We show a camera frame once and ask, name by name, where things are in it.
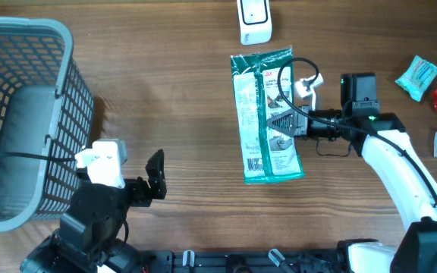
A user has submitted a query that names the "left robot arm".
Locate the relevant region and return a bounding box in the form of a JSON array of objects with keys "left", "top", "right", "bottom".
[{"left": 20, "top": 149, "right": 167, "bottom": 272}]

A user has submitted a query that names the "light green wipes pack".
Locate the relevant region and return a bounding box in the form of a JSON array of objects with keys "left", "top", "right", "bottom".
[{"left": 395, "top": 55, "right": 437, "bottom": 102}]

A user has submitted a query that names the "green 3M package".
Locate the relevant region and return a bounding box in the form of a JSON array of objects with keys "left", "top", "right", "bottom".
[{"left": 231, "top": 46, "right": 304, "bottom": 184}]

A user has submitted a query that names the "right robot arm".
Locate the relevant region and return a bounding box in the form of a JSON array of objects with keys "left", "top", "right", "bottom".
[{"left": 267, "top": 73, "right": 437, "bottom": 272}]

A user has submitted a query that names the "white barcode scanner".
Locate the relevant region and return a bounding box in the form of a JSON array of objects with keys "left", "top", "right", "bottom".
[{"left": 237, "top": 0, "right": 272, "bottom": 46}]

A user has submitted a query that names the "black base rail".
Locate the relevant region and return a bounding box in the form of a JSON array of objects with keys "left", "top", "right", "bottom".
[{"left": 134, "top": 248, "right": 407, "bottom": 273}]

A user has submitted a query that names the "grey plastic shopping basket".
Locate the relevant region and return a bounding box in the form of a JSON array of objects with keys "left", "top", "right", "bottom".
[{"left": 0, "top": 17, "right": 94, "bottom": 232}]

